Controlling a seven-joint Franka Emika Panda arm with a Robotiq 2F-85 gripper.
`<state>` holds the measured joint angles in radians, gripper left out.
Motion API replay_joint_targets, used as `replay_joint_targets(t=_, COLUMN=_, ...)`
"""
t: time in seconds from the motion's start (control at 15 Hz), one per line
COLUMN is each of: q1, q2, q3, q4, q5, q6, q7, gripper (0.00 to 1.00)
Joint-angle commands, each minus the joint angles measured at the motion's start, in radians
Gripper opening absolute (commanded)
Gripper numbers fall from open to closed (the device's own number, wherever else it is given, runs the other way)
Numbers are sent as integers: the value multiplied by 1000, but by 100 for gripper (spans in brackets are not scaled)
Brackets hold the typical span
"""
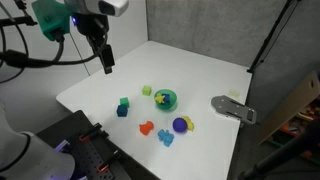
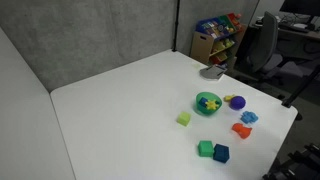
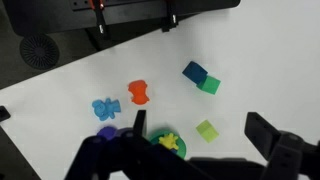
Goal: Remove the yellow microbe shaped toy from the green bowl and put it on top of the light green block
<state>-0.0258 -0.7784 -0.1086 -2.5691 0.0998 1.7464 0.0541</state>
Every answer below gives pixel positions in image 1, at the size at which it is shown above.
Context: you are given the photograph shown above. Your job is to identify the red black clamp lower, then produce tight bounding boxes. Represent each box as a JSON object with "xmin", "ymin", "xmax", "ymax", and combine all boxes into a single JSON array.
[{"xmin": 97, "ymin": 150, "xmax": 120, "ymax": 173}]

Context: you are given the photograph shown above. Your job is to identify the red black clamp upper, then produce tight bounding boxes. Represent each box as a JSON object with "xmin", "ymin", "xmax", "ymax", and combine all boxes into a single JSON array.
[{"xmin": 79, "ymin": 123, "xmax": 109, "ymax": 142}]

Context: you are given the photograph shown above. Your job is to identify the grey metal clamp plate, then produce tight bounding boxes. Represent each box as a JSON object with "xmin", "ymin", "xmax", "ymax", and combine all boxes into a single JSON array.
[{"xmin": 211, "ymin": 95, "xmax": 257, "ymax": 125}]

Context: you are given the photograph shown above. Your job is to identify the purple spiky ball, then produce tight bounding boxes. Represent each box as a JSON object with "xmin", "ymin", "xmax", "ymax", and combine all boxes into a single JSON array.
[{"xmin": 173, "ymin": 118, "xmax": 187, "ymax": 133}]

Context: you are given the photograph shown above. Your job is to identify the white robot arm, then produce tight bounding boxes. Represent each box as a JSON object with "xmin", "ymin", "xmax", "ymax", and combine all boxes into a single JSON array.
[{"xmin": 0, "ymin": 0, "xmax": 129, "ymax": 180}]

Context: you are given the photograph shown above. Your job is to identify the green bowl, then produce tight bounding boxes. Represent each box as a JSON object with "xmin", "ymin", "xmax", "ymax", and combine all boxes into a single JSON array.
[{"xmin": 154, "ymin": 89, "xmax": 178, "ymax": 111}]

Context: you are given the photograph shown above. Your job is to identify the dark blue toy in bowl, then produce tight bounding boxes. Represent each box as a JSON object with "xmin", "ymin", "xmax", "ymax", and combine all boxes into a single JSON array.
[{"xmin": 162, "ymin": 94, "xmax": 170, "ymax": 103}]

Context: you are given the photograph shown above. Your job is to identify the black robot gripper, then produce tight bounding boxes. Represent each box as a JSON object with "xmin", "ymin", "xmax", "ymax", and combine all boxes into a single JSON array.
[{"xmin": 72, "ymin": 13, "xmax": 115, "ymax": 74}]

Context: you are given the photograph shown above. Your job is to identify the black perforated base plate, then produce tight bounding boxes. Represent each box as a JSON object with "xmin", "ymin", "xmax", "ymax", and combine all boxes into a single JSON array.
[{"xmin": 37, "ymin": 110, "xmax": 159, "ymax": 180}]

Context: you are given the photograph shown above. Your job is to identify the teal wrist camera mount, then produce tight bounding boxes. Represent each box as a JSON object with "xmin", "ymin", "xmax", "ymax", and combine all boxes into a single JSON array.
[{"xmin": 32, "ymin": 0, "xmax": 71, "ymax": 41}]

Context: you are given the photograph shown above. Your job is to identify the light blue rubber toy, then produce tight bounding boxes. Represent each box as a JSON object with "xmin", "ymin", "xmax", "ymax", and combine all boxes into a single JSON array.
[{"xmin": 158, "ymin": 129, "xmax": 174, "ymax": 147}]

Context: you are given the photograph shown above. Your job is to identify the red black clamp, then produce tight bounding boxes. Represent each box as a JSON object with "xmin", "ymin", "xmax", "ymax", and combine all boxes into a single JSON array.
[
  {"xmin": 79, "ymin": 123, "xmax": 109, "ymax": 142},
  {"xmin": 97, "ymin": 150, "xmax": 120, "ymax": 173}
]

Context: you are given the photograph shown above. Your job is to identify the yellow rubber duck toy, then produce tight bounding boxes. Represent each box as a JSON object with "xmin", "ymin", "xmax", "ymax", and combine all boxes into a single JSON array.
[{"xmin": 182, "ymin": 116, "xmax": 194, "ymax": 131}]

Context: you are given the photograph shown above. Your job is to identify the orange rubber toy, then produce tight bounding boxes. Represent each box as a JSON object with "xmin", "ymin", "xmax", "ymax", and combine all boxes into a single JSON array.
[{"xmin": 139, "ymin": 121, "xmax": 154, "ymax": 136}]

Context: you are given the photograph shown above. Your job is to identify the light green foam cube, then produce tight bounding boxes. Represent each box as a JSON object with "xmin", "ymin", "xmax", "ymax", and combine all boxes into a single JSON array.
[{"xmin": 142, "ymin": 85, "xmax": 152, "ymax": 96}]

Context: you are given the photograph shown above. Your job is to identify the colourful toy shelf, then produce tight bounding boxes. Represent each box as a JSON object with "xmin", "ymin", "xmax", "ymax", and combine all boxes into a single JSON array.
[{"xmin": 266, "ymin": 99, "xmax": 320, "ymax": 166}]

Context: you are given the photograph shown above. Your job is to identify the black tripod stand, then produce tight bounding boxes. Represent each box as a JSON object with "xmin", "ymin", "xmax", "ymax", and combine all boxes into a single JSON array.
[{"xmin": 247, "ymin": 0, "xmax": 302, "ymax": 73}]

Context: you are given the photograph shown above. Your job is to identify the wooden board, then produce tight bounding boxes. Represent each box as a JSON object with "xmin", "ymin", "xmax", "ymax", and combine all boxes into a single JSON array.
[{"xmin": 256, "ymin": 71, "xmax": 320, "ymax": 145}]

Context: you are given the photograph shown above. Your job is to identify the dark blue foam cube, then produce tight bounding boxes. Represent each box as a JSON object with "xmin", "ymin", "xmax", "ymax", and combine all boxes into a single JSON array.
[{"xmin": 117, "ymin": 105, "xmax": 128, "ymax": 117}]

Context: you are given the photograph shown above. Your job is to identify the black tripod leg foreground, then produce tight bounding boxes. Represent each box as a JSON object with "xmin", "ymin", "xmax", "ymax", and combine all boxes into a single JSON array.
[{"xmin": 235, "ymin": 119, "xmax": 320, "ymax": 180}]

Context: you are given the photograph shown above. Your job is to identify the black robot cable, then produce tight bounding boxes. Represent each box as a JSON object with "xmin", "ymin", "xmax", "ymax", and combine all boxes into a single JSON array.
[{"xmin": 0, "ymin": 19, "xmax": 108, "ymax": 84}]

